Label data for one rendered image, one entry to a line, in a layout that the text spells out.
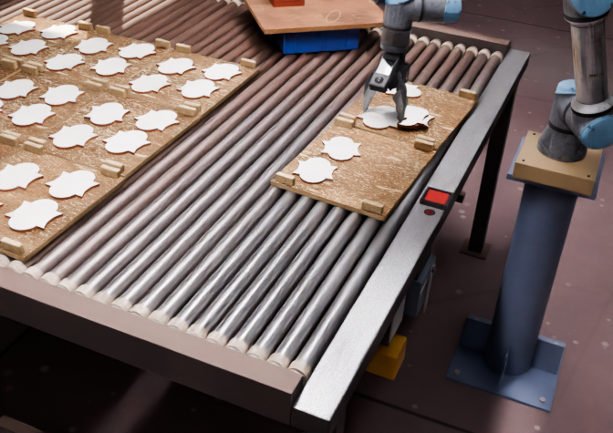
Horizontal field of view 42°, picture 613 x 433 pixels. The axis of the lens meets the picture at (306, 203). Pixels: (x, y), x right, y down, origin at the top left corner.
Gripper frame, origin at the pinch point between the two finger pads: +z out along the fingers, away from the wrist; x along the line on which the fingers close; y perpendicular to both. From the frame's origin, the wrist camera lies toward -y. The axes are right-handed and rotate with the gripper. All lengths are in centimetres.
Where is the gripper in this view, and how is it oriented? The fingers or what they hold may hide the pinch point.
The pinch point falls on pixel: (381, 116)
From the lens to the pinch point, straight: 219.2
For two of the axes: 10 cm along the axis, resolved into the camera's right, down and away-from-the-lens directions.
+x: -8.9, -2.9, 3.6
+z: -0.8, 8.6, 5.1
